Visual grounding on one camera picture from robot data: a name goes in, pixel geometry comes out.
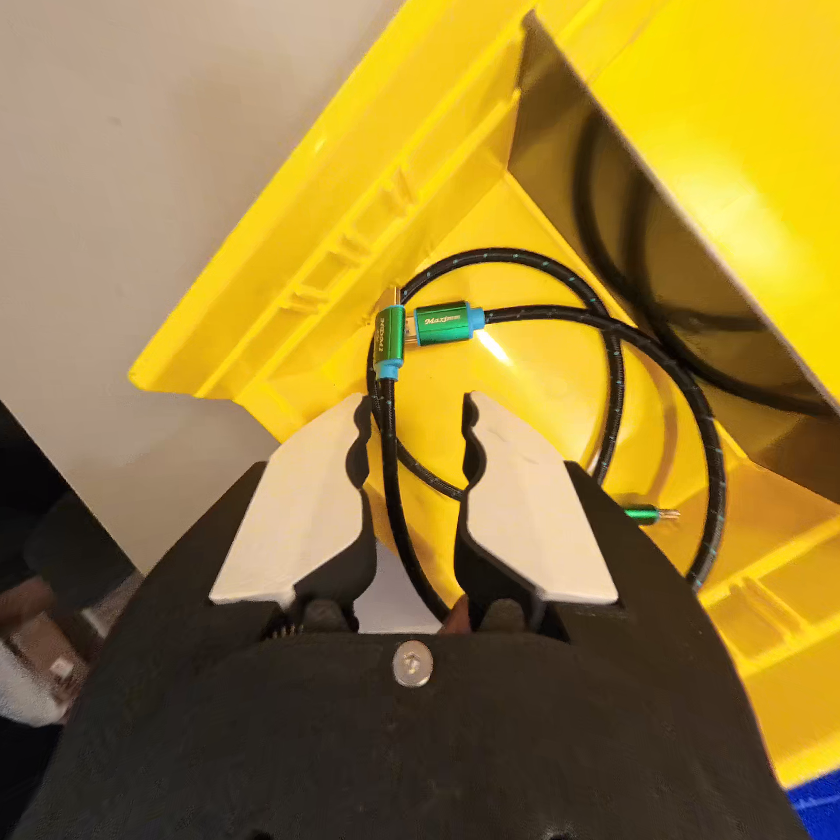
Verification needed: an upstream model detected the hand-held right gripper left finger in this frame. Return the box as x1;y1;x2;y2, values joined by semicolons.
209;392;379;611

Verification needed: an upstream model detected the yellow plastic bin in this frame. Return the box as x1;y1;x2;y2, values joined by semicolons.
128;0;840;788

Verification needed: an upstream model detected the blue plastic bin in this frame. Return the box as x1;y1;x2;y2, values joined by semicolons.
784;768;840;840

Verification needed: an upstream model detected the black bin divider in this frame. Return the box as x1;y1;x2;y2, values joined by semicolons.
508;10;840;506

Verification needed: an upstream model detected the black braided green-plug cable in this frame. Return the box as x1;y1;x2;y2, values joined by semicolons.
365;247;683;526
371;285;727;621

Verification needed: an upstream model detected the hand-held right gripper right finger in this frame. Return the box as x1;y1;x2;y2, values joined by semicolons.
454;390;620;623

